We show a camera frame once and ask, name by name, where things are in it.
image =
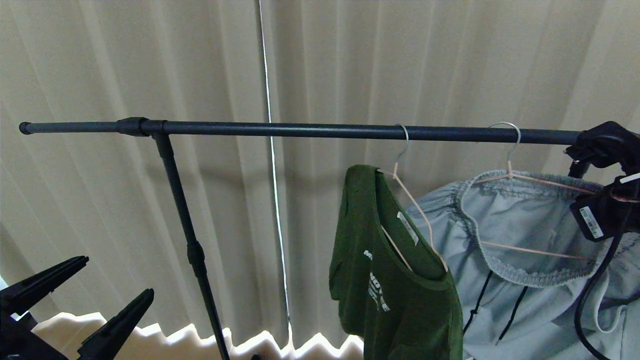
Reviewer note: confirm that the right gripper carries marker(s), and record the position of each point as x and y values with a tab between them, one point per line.
612	212

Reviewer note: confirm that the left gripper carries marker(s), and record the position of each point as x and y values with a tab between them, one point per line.
20	340

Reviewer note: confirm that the pale grey shorts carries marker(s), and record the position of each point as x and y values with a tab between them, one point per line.
530	220

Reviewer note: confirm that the pink clothes hanger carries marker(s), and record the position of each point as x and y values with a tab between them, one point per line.
415	205
530	250

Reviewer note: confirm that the green long-sleeved shirt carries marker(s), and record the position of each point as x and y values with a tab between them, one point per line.
400	310

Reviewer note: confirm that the black clothes rack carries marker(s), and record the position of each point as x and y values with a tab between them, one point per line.
300	130

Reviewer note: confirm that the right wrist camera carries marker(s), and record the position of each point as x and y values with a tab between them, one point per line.
605	145

